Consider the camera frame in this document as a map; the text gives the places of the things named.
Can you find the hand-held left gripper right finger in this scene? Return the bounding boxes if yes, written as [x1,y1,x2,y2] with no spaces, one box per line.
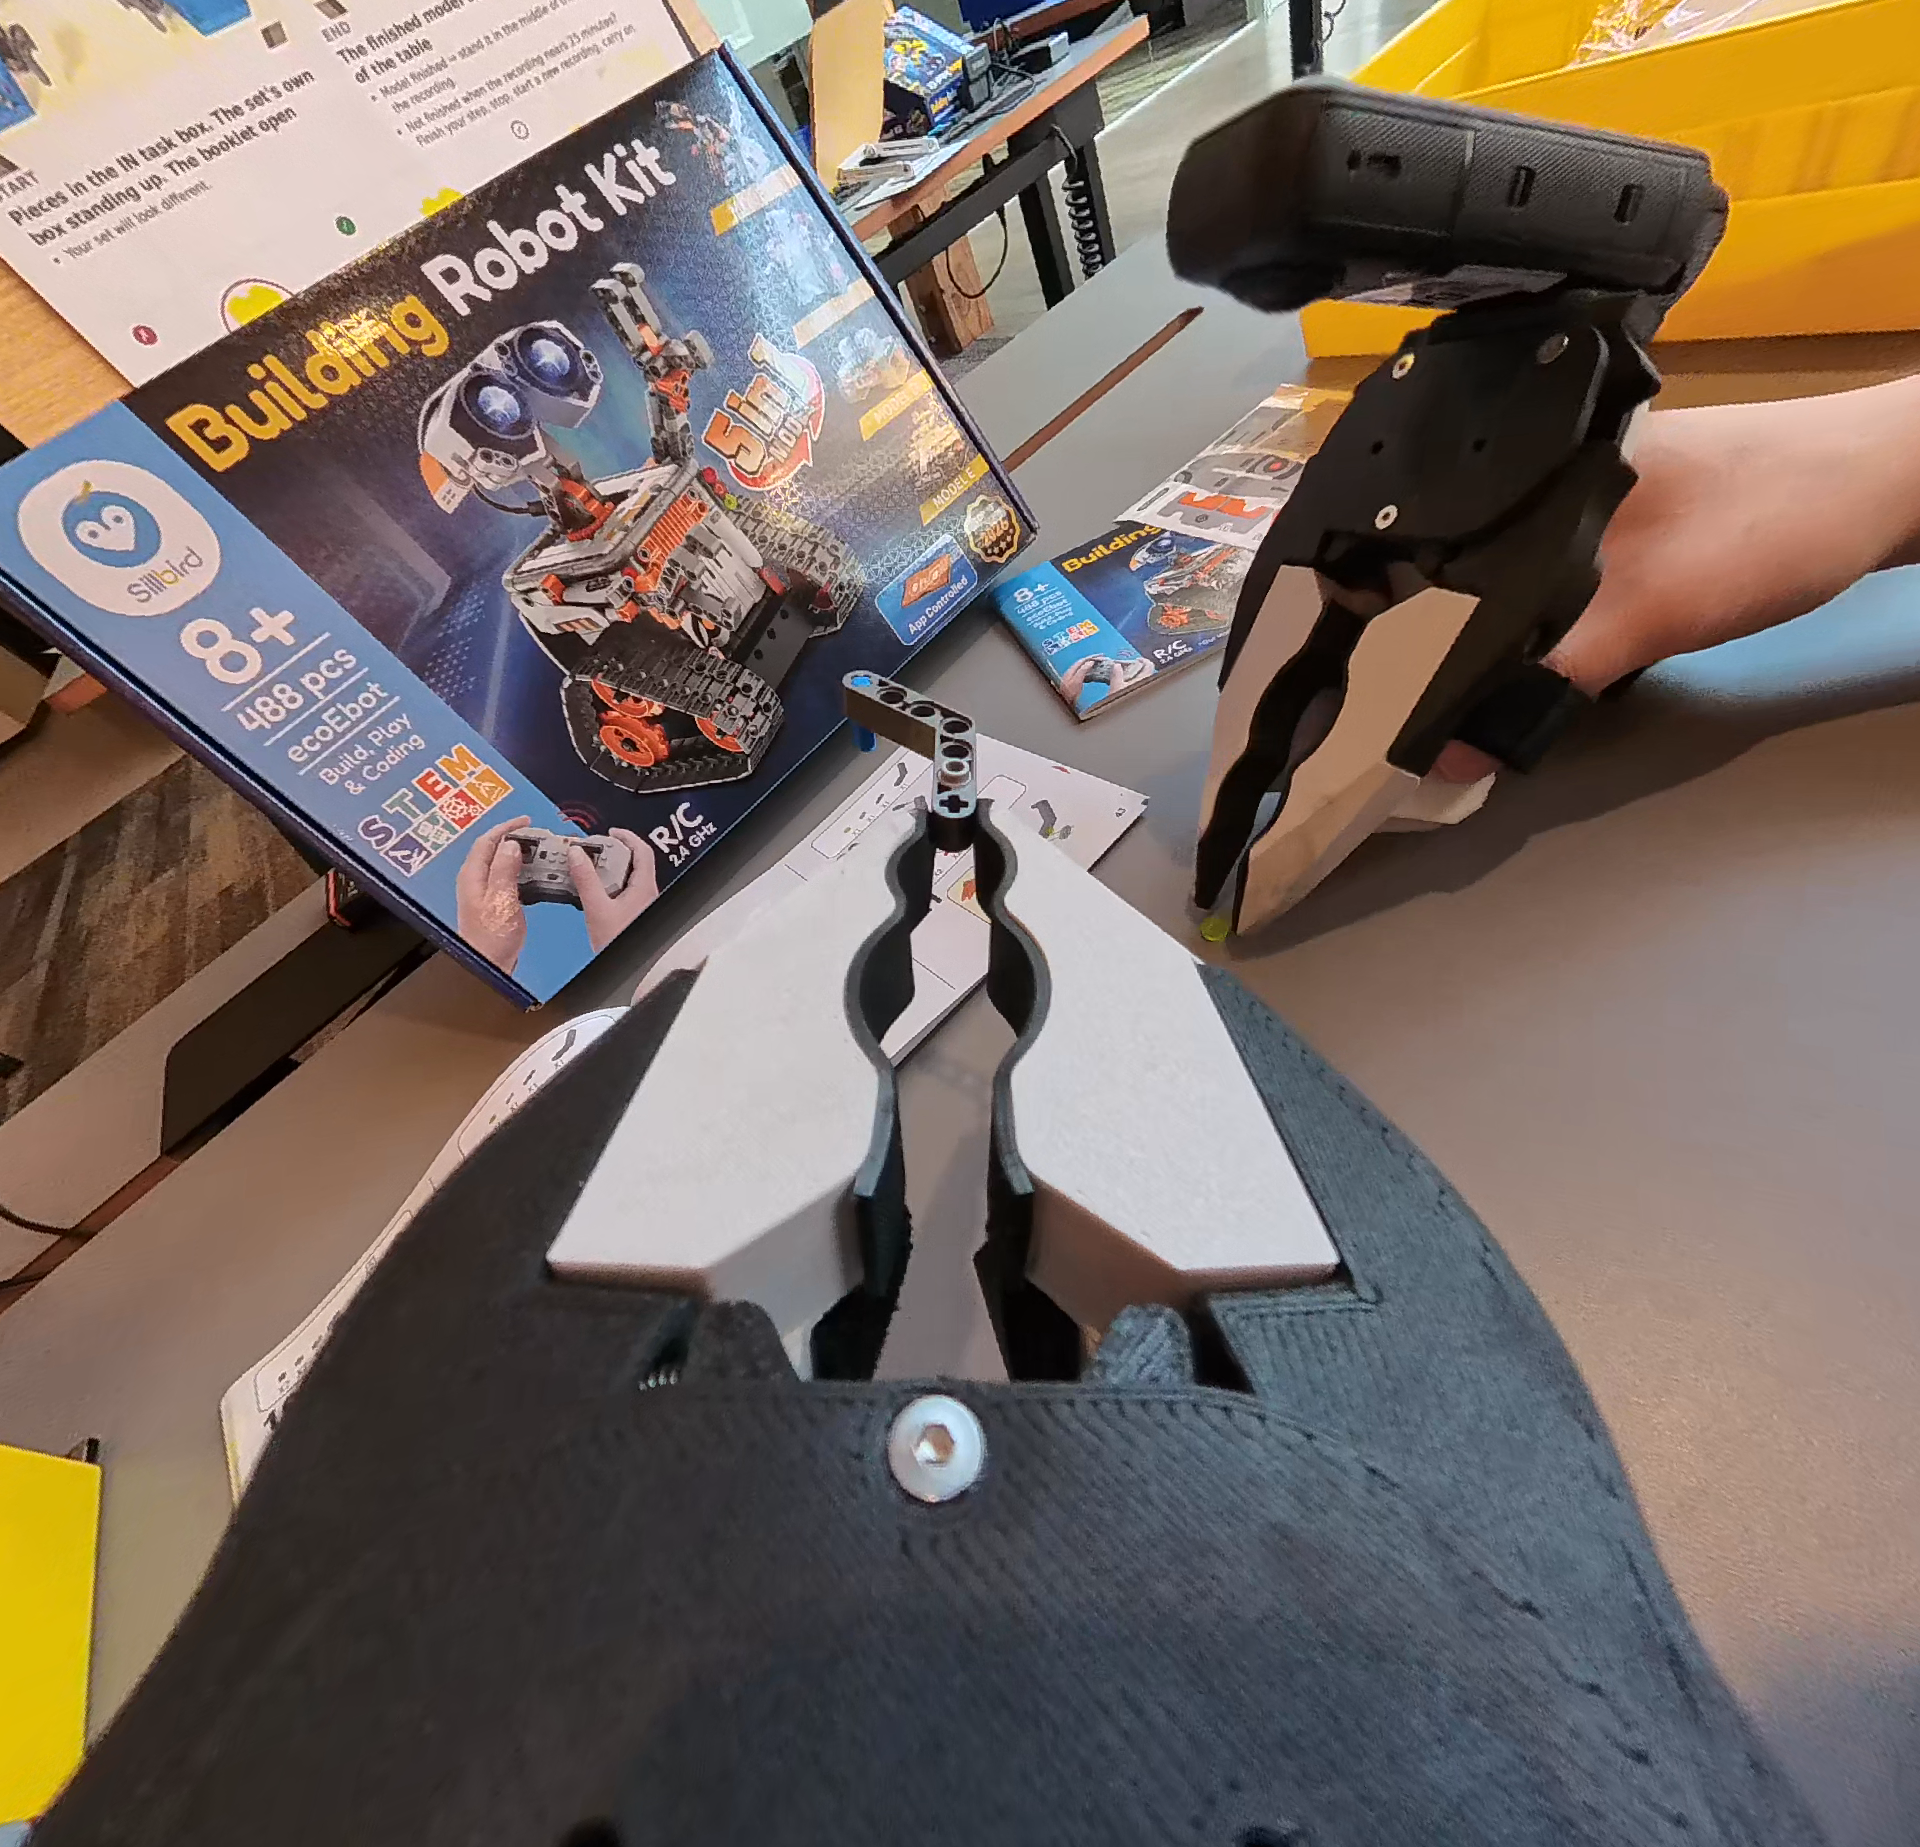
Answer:
[973,805,1343,1360]

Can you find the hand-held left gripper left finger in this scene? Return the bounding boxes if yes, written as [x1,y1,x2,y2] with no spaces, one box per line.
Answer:
[544,810,921,1375]

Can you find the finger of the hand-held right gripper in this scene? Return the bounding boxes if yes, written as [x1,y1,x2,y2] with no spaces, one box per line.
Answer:
[1193,564,1350,916]
[1231,567,1487,936]

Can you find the dark grey angled building beam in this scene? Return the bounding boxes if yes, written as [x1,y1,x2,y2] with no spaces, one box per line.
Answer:
[841,669,982,855]

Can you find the person's right hand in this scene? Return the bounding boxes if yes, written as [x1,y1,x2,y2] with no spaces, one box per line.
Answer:
[1545,394,1920,698]

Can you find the small blue booklet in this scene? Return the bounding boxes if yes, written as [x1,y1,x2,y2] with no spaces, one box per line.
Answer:
[991,519,1249,724]

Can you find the sticker sheet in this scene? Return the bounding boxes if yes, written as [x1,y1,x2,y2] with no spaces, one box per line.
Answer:
[1117,381,1354,555]

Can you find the open instruction booklet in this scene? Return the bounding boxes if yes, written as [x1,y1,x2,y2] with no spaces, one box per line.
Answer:
[224,751,1153,1502]

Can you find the wooden top table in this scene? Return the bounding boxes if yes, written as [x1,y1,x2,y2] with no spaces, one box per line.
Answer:
[838,16,1157,364]

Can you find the blue toy box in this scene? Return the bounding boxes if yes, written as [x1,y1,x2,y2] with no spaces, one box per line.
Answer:
[883,6,979,142]

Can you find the blue robot kit box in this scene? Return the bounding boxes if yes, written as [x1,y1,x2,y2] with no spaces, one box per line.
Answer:
[0,46,1040,1011]

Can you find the instruction poster board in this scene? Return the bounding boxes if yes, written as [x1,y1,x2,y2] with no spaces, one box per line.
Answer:
[0,0,818,455]

